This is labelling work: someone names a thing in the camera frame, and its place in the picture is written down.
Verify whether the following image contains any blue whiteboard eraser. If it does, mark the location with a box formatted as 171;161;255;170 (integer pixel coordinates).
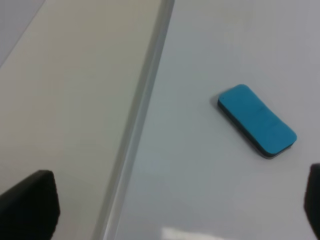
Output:
217;84;297;159

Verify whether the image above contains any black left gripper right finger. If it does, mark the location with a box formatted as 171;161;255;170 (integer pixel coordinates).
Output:
304;163;320;237

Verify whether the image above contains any whiteboard with aluminium frame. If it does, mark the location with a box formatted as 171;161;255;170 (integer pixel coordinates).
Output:
100;0;320;240

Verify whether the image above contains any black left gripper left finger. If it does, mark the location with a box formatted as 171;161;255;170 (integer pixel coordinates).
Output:
0;170;61;240

